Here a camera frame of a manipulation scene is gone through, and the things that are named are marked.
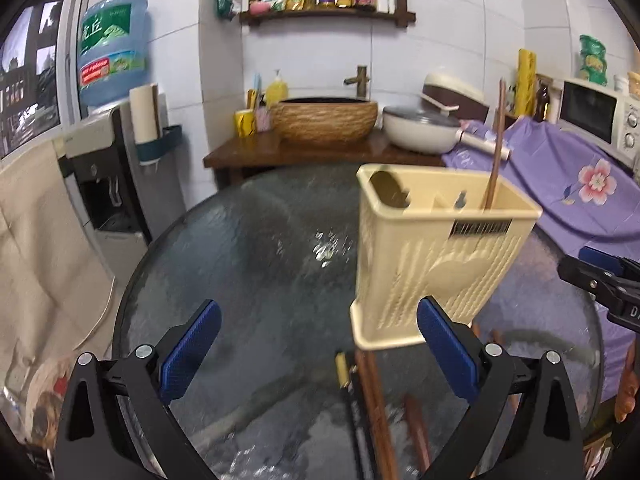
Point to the purple floral cloth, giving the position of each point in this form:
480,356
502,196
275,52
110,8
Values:
550,170

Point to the light blue toothbrush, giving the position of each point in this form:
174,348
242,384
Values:
257,90

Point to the bronze faucet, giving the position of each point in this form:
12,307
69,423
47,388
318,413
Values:
361,80

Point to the yellow cup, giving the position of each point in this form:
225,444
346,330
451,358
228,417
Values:
245,122

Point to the yellow wrap roll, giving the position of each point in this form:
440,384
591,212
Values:
526,82

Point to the yellow soap dispenser bottle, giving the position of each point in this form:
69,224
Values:
276,92

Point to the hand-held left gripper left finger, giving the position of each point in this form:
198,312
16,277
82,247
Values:
192,345

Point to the woven pattern sink basin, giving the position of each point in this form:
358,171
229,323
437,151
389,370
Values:
325,122

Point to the wooden counter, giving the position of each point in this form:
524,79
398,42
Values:
250,152

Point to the beige cloth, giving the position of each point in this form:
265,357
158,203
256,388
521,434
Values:
40,240

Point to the brown glass bottle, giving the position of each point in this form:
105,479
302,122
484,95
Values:
541,102

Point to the cream plastic utensil holder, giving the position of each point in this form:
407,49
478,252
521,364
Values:
400,260

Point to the green snack bag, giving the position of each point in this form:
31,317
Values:
592,60

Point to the brown and cream rice cooker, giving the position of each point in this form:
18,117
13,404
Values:
450,87

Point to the paper towel roll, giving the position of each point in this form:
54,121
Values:
145,112

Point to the window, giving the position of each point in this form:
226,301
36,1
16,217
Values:
30,60

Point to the teal paper towel holder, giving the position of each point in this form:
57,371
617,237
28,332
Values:
160,149

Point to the white microwave oven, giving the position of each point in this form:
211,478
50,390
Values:
585,110

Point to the blue water jug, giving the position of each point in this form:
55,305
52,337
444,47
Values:
112,50

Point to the brown wooden chopstick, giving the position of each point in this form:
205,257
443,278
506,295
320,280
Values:
495,150
376,410
417,430

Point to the black chopstick with gold tip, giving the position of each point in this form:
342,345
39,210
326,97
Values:
342,372

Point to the pink cup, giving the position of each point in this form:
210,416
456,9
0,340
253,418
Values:
263,120

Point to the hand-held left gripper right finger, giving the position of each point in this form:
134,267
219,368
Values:
445,350

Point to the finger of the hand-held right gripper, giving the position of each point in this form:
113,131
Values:
600,275

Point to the white pan with lid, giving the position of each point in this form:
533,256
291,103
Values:
415,135

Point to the water dispenser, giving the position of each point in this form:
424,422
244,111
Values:
95,135

